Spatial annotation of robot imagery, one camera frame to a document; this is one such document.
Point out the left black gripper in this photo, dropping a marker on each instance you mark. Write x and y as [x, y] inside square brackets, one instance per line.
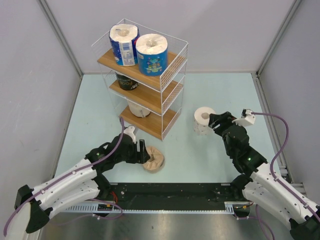
[138, 157]

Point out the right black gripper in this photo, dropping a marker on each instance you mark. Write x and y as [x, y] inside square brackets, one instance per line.
[215, 119]

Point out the brown paper roll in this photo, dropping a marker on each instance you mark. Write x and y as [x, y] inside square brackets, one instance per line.
[156, 161]

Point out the white dotted paper roll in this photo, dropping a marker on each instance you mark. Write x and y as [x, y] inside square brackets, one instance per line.
[201, 120]

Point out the beige paper roll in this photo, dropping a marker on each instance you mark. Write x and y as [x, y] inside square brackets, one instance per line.
[137, 110]

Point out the black paper roll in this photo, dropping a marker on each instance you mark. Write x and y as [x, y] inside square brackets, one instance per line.
[126, 83]

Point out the light blue paper roll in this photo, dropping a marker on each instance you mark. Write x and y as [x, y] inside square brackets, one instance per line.
[152, 54]

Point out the dark blue paper roll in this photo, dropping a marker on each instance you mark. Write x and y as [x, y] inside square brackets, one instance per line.
[123, 38]

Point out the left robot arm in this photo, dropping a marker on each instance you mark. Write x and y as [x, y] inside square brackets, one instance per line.
[35, 206]

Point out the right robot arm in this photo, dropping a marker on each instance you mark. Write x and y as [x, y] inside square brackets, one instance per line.
[258, 181]

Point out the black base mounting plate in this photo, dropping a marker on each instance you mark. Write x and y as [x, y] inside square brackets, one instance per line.
[176, 192]

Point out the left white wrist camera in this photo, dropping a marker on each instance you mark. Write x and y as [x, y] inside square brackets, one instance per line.
[131, 132]

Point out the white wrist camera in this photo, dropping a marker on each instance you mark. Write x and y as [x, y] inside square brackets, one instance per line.
[247, 118]
[131, 132]

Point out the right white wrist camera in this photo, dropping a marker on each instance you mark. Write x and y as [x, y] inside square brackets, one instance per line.
[247, 118]

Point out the grey slotted cable duct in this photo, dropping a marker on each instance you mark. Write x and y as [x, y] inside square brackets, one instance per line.
[186, 207]

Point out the white wire wooden shelf rack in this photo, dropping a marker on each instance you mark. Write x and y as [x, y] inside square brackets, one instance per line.
[161, 95]

